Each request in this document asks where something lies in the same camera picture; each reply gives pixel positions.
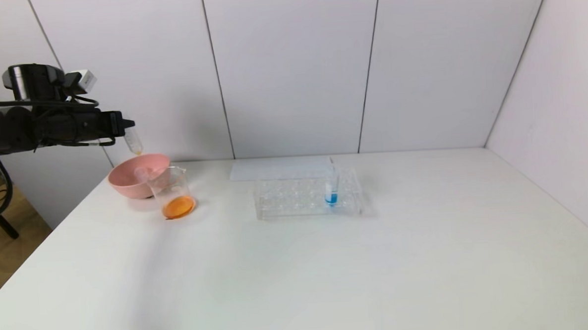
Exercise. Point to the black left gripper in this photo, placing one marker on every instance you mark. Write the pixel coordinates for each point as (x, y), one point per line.
(115, 124)

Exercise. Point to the test tube with yellow pigment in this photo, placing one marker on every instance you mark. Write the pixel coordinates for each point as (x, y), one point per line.
(134, 141)

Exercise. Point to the test tube with red pigment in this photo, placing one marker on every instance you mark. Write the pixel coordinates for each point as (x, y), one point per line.
(142, 174)

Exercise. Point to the clear glass beaker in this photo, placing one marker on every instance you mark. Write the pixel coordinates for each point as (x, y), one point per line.
(179, 208)

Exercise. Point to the clear acrylic test tube rack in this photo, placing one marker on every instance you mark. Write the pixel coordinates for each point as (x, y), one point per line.
(295, 197)

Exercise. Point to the test tube with blue pigment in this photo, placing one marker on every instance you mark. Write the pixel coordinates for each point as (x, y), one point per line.
(331, 199)

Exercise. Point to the pink plastic bowl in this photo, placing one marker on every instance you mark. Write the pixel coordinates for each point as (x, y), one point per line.
(131, 189)

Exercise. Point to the flat white slab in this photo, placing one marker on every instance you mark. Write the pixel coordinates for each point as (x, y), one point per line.
(254, 169)

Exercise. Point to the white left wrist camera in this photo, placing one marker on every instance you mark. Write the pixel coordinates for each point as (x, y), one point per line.
(84, 81)

